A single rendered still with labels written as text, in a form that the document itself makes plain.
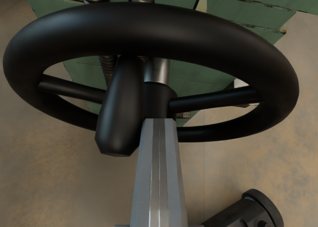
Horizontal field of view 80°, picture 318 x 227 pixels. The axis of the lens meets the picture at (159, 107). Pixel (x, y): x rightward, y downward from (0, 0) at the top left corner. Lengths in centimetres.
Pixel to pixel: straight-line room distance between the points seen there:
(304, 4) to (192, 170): 88
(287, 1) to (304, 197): 120
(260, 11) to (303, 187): 119
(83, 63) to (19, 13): 106
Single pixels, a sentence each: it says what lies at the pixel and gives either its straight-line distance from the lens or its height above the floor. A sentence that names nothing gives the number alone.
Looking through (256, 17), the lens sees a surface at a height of 82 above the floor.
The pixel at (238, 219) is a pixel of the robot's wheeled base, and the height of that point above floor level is 19.
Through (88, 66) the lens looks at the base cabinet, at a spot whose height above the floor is 58.
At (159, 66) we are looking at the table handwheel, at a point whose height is 83.
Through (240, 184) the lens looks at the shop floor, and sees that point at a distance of 120.
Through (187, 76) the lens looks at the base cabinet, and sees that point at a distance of 51.
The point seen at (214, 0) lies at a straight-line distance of 33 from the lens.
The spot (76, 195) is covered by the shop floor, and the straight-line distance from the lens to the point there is 105.
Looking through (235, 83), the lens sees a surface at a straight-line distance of 53.
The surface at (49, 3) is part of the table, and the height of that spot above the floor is 86.
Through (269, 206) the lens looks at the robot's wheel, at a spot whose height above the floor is 19.
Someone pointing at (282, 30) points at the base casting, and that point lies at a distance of 41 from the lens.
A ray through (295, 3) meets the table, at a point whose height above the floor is 85.
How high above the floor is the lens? 103
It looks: 69 degrees down
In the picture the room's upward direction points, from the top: 25 degrees clockwise
